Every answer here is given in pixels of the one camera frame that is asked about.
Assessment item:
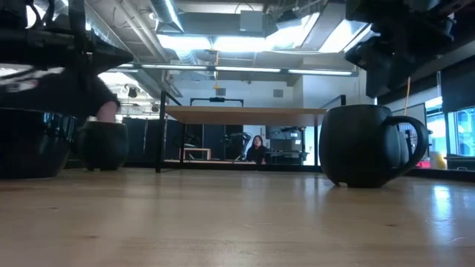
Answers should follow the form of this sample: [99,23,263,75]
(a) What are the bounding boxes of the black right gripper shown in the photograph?
[344,0,456,99]

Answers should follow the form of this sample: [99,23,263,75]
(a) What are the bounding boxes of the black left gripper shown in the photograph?
[0,28,135,75]

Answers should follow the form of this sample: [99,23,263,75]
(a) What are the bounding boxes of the black mug yellow interior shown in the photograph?
[318,104,430,189]

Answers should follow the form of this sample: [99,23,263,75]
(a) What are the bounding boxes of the black mug green interior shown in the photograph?
[76,120,130,172]

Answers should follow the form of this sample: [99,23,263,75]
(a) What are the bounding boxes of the person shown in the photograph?
[244,135,271,165]
[0,66,122,125]

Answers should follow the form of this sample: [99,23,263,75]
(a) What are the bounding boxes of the person's hand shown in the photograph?
[95,100,120,123]

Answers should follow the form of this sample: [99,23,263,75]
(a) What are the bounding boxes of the bright ceiling light panel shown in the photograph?
[155,33,268,53]

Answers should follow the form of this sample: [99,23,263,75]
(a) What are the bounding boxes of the black partition panel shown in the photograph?
[122,116,186,164]

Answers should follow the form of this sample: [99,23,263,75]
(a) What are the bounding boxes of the yellow container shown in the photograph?
[429,151,448,171]

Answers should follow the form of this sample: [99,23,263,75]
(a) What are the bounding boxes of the background robot workstation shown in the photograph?
[177,125,309,166]

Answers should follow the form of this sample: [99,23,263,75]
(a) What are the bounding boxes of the large black bowl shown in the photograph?
[0,107,79,179]

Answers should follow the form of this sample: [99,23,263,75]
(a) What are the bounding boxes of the long ceiling light tube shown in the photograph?
[107,63,359,77]

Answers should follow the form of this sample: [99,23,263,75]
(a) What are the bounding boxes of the grey ceiling box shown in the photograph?
[239,10,265,33]

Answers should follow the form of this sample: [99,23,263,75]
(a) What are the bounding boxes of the wooden shelf black metal legs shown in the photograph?
[155,90,348,174]

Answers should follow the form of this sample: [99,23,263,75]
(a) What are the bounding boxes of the yellow hanging cord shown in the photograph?
[404,76,411,116]

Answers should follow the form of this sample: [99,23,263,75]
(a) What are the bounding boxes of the silver ventilation duct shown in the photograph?
[148,0,186,34]

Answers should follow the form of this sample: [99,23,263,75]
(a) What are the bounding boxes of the orange hanging cord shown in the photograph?
[213,50,220,90]

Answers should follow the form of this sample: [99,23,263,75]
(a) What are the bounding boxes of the black camera gantry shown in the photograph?
[189,96,245,108]

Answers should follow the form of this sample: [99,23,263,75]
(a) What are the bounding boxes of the black metal table frame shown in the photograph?
[65,158,475,183]

